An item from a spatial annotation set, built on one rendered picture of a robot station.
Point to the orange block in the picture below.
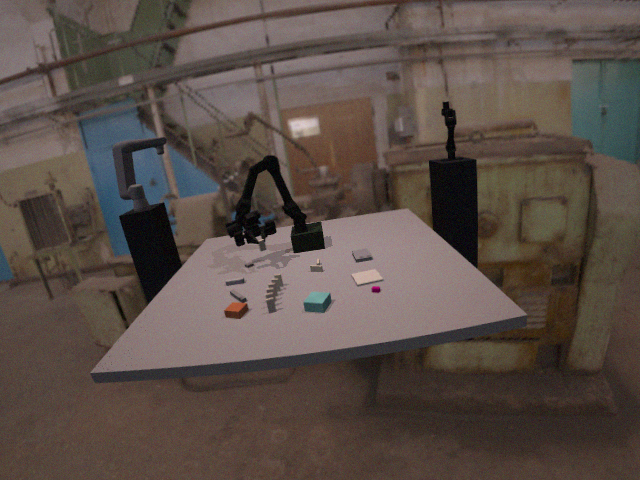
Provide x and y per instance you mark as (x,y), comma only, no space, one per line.
(236,310)

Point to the teal box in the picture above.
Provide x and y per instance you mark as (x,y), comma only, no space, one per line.
(317,302)

